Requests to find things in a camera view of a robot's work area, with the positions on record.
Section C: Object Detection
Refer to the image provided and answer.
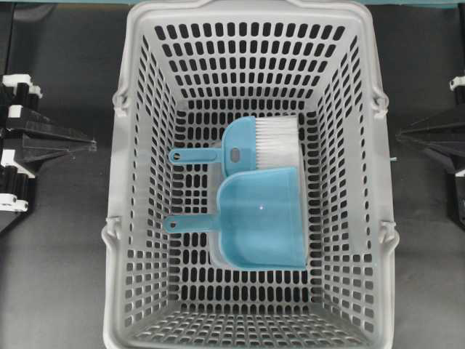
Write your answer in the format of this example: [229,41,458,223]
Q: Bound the grey plastic shopping basket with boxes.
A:
[102,1,400,348]

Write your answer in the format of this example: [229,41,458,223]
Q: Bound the blue hand brush white bristles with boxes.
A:
[169,115,301,177]

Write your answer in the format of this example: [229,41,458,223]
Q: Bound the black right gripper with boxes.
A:
[397,76,464,228]

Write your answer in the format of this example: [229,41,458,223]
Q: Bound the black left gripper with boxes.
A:
[1,73,97,233]

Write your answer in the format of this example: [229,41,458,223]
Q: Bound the blue plastic dustpan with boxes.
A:
[163,167,308,270]

